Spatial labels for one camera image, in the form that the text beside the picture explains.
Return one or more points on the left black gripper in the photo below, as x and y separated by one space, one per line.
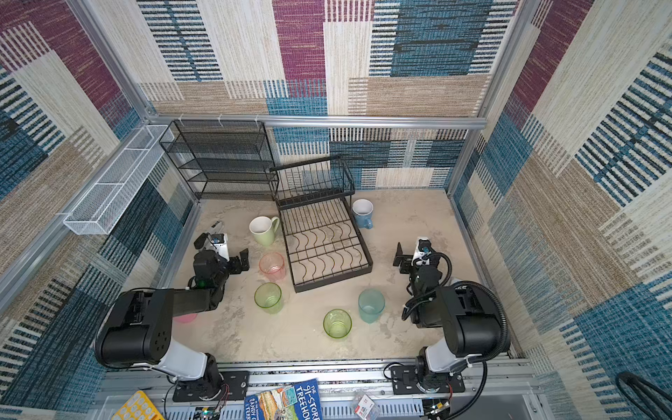
224 262

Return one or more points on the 91-storey treehouse book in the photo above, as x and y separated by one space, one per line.
299 401

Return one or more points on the black mesh shelf unit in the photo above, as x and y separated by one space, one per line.
221 160

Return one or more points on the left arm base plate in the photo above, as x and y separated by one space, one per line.
227 385

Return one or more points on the small clear plastic packet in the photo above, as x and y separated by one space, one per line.
364 407

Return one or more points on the translucent teal plastic cup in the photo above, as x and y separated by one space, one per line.
371 304

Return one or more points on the clear pink plastic cup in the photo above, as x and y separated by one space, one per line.
272 266

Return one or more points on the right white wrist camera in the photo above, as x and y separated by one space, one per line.
423 252

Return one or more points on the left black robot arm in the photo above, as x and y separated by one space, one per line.
138 332

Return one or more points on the blue speckled ceramic mug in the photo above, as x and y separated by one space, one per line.
363 211

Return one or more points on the opaque pink plastic cup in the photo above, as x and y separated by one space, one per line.
186 319

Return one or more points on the yellow patterned card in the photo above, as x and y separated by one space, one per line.
138 407

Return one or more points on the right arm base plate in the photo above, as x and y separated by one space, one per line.
406 380

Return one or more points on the white wire wall basket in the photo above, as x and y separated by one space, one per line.
103 205

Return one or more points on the clear green plastic cup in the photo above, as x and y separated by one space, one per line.
269 298
337 324

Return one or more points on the light green ceramic mug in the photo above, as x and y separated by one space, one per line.
264 229

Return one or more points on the black two-tier dish rack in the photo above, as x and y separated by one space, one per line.
323 242

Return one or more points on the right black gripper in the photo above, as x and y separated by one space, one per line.
409 262

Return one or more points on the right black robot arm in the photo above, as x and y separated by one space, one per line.
472 318

